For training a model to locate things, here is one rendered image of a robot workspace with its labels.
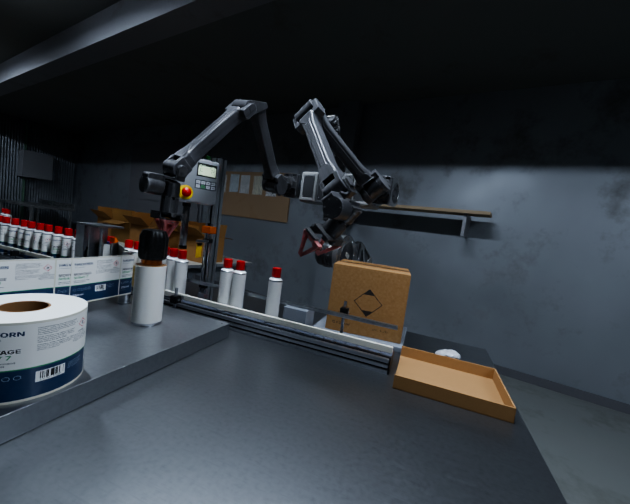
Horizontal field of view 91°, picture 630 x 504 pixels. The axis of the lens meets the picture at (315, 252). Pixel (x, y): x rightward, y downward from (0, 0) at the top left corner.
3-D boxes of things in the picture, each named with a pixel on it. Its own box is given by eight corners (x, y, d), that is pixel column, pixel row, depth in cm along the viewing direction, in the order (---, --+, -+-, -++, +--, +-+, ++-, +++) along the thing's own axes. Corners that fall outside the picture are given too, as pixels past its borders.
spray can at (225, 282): (213, 309, 121) (218, 258, 119) (221, 307, 126) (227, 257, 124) (224, 312, 119) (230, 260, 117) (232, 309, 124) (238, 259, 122)
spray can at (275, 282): (260, 321, 114) (267, 267, 112) (267, 318, 119) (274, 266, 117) (273, 324, 112) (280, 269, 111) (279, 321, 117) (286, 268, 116)
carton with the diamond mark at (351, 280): (324, 328, 126) (333, 262, 124) (335, 314, 149) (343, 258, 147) (400, 344, 118) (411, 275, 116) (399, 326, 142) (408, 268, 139)
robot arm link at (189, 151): (258, 112, 123) (240, 111, 129) (253, 98, 119) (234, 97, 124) (183, 182, 105) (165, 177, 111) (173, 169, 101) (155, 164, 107)
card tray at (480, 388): (392, 388, 87) (394, 374, 87) (400, 356, 112) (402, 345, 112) (513, 423, 77) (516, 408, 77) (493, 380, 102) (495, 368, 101)
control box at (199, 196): (171, 200, 136) (175, 156, 134) (210, 206, 145) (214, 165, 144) (175, 200, 127) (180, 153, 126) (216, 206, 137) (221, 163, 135)
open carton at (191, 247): (163, 256, 294) (166, 217, 291) (203, 255, 340) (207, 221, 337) (194, 264, 276) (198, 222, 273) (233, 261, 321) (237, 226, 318)
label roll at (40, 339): (22, 350, 72) (25, 289, 71) (105, 362, 71) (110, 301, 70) (-96, 396, 52) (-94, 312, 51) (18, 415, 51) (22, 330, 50)
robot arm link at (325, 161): (322, 104, 109) (301, 126, 114) (312, 94, 105) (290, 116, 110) (360, 190, 86) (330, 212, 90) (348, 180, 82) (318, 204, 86)
